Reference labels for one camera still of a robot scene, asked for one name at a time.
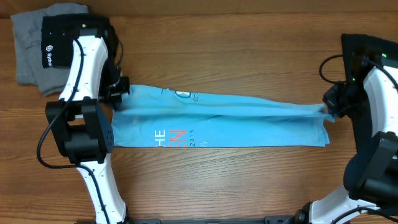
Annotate grey folded garment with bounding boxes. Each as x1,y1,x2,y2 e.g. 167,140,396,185
11,3,89,96

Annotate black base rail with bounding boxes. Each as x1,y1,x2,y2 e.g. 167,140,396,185
124,214,309,224

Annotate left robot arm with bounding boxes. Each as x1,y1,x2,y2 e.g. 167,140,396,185
42,23,130,223

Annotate black folded garment with logo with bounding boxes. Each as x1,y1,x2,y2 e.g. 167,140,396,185
41,14,119,68

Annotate black garment at right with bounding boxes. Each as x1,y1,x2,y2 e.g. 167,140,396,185
341,33,398,150

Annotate light blue printed t-shirt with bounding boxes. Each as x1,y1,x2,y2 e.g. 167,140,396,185
112,85,334,147

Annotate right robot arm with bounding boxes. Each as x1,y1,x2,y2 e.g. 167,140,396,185
285,51,397,224

